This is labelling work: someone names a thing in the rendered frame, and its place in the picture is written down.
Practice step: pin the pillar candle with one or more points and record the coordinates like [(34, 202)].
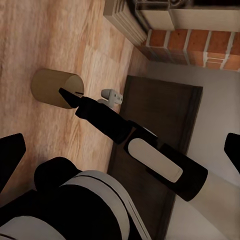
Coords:
[(46, 83)]

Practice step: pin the wood fireplace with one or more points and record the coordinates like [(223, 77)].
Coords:
[(134, 18)]

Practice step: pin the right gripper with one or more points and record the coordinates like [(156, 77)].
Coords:
[(98, 114)]

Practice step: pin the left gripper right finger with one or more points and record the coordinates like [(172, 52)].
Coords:
[(232, 149)]

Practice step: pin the cabinet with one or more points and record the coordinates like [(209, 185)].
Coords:
[(169, 110)]

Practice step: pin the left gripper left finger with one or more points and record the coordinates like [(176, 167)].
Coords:
[(12, 150)]

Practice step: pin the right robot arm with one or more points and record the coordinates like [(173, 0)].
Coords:
[(215, 198)]

